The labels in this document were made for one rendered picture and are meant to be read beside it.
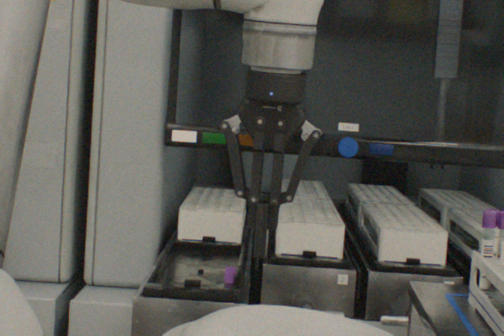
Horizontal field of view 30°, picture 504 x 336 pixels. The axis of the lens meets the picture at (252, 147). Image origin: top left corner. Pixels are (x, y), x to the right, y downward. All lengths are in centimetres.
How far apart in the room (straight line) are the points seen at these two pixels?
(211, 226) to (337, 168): 78
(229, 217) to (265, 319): 107
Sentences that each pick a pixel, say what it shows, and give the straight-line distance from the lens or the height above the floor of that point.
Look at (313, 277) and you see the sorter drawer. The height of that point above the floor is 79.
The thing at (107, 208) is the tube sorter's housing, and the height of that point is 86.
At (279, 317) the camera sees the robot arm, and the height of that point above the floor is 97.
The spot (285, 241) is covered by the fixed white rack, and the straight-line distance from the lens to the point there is 140.
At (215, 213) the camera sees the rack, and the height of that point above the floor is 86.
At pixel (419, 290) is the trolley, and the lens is 122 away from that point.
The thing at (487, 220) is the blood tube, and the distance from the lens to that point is 113.
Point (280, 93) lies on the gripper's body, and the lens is 113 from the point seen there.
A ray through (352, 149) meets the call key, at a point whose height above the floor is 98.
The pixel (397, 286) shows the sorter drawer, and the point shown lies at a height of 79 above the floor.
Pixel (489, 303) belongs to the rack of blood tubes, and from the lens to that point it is 107.
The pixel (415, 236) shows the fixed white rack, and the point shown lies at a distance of 141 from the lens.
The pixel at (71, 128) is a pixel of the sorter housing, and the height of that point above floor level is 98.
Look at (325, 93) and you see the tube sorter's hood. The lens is 142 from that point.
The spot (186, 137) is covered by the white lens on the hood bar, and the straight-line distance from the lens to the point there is 141.
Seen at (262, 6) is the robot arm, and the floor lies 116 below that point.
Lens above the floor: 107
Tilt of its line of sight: 4 degrees down
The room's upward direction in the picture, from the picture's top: 4 degrees clockwise
